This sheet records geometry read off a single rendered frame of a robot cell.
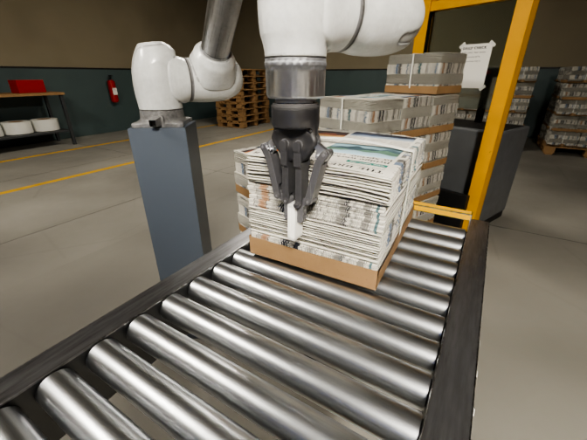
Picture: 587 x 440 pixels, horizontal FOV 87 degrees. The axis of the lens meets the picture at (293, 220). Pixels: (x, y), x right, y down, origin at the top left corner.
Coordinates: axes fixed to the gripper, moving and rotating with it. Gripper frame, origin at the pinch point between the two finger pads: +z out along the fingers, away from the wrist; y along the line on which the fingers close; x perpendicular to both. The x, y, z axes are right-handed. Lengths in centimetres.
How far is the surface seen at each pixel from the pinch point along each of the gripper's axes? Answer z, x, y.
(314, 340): 13.7, 11.3, -10.4
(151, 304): 13.1, 19.4, 18.1
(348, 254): 6.6, -4.4, -9.1
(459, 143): 25, -236, -9
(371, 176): -9.1, -4.0, -11.9
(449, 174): 51, -237, -7
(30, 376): 13.1, 37.4, 19.3
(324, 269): 11.0, -3.6, -4.6
